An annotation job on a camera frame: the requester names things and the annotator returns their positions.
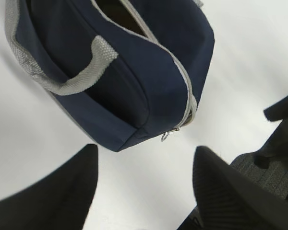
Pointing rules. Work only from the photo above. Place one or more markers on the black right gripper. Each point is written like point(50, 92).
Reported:
point(268, 166)

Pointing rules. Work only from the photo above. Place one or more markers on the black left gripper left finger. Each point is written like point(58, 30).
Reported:
point(60, 201)

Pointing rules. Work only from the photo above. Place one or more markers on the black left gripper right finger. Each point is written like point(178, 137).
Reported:
point(228, 200)

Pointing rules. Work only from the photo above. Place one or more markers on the navy blue lunch bag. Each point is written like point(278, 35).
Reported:
point(125, 71)

